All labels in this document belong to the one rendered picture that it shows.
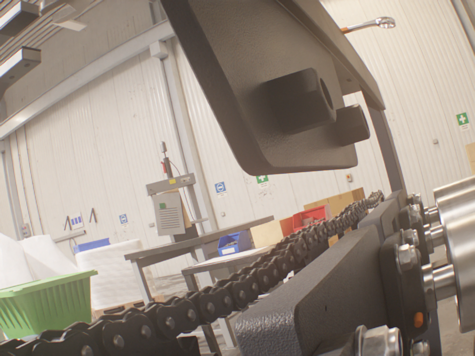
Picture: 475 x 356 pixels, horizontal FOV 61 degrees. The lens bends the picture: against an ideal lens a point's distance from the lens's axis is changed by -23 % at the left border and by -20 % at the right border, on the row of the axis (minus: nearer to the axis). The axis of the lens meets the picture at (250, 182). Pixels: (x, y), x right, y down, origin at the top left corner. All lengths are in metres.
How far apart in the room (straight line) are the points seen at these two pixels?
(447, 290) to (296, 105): 0.27
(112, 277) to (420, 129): 6.98
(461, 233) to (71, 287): 2.64
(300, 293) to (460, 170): 10.32
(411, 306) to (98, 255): 6.75
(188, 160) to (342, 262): 11.36
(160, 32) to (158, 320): 11.87
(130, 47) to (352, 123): 12.17
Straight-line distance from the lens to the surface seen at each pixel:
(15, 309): 2.77
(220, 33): 0.18
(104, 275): 7.04
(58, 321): 2.85
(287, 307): 0.18
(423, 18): 10.99
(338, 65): 0.77
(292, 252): 0.36
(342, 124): 0.33
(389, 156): 0.94
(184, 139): 11.66
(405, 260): 0.38
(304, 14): 0.36
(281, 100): 0.20
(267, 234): 3.16
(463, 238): 0.40
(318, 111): 0.20
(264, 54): 0.22
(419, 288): 0.40
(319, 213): 3.37
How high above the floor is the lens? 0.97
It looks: 3 degrees up
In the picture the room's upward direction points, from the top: 15 degrees counter-clockwise
